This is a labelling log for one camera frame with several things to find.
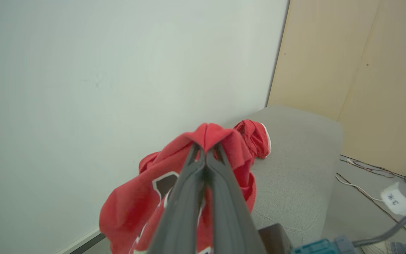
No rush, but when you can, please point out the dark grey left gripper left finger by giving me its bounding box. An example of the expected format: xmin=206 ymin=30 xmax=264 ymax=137
xmin=148 ymin=143 xmax=207 ymax=254

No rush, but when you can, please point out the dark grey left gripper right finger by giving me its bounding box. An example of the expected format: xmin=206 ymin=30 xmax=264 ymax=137
xmin=207 ymin=143 xmax=267 ymax=254

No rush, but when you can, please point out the red basketball jersey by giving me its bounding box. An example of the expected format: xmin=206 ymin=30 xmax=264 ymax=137
xmin=99 ymin=120 xmax=272 ymax=254

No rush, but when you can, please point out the grey fabric couch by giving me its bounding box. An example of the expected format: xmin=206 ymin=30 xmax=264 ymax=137
xmin=221 ymin=105 xmax=344 ymax=247

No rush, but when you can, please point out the dark brown block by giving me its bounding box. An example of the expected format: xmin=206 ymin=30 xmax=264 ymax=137
xmin=258 ymin=223 xmax=294 ymax=254

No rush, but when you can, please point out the white labelled plug adapter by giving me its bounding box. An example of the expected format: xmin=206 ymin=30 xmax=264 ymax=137
xmin=380 ymin=182 xmax=406 ymax=218

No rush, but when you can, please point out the teal cable connector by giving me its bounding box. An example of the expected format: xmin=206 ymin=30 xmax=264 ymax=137
xmin=292 ymin=239 xmax=341 ymax=254

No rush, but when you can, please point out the dark grey wall baseboard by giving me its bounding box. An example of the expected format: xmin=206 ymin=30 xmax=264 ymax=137
xmin=57 ymin=228 xmax=107 ymax=254

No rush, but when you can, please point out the thin white floor cable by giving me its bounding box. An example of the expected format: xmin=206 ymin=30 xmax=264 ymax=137
xmin=336 ymin=173 xmax=385 ymax=202

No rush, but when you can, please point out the thin brown floor cable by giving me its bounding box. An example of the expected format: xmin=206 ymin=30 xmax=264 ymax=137
xmin=337 ymin=173 xmax=406 ymax=234

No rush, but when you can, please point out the grey cable with plug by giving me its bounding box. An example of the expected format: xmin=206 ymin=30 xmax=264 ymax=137
xmin=334 ymin=215 xmax=406 ymax=254

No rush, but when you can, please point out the thin black floor cable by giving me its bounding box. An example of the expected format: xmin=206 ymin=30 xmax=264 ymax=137
xmin=339 ymin=154 xmax=406 ymax=199

